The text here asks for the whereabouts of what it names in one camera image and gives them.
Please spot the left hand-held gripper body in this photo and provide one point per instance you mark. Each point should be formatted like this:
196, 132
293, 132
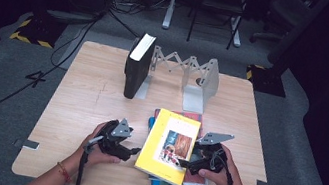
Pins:
113, 144

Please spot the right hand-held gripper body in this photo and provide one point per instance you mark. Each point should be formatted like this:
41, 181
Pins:
209, 157

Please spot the red illustrated book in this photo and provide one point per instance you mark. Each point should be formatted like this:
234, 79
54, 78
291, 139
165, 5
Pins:
195, 178

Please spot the yellow paperback book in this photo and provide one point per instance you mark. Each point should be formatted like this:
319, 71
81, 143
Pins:
158, 138

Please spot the white expandable book rack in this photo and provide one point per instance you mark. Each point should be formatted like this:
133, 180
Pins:
193, 100

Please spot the black hardcover book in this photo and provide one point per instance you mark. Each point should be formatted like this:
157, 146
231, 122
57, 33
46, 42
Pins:
135, 74

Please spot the person's left hand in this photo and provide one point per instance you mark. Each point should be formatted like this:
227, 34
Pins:
97, 158

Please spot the person's right hand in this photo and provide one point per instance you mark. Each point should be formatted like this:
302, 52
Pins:
225, 180

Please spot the yellow-black striped stand base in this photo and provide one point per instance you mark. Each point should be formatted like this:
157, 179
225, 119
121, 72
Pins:
268, 83
39, 31

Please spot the black folding chair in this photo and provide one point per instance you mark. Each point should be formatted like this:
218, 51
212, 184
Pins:
220, 7

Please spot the black office chair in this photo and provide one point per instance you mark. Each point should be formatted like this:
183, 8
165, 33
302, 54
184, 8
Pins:
284, 8

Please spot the grey flat base plate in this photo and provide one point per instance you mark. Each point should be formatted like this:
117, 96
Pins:
70, 17

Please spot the white desk frame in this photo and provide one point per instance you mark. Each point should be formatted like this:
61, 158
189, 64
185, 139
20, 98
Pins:
169, 12

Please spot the dark slanted stand post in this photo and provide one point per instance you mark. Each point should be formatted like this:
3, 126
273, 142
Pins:
292, 36

